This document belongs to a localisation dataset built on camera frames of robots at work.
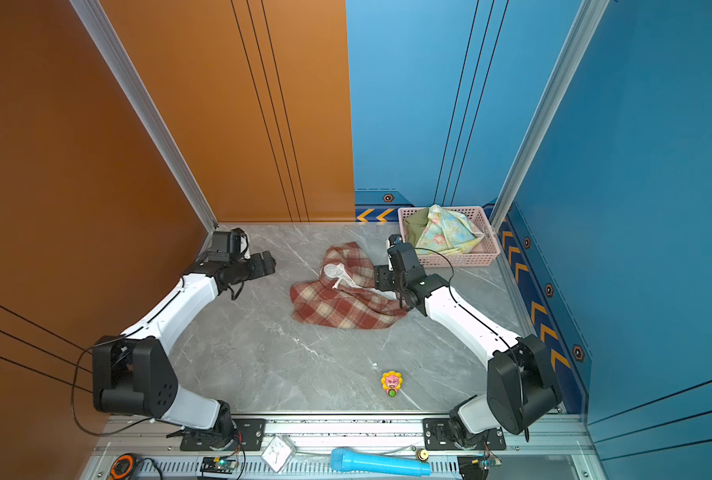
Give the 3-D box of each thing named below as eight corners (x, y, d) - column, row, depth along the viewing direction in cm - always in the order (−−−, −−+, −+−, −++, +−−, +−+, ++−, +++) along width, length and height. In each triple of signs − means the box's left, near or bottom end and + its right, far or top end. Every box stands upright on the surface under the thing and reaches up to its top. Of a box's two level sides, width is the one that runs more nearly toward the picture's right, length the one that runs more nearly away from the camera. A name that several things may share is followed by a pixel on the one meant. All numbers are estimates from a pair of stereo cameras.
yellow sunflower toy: (377, 388, 83) (378, 382, 78) (386, 372, 85) (387, 365, 81) (394, 398, 81) (395, 393, 77) (402, 382, 84) (404, 376, 79)
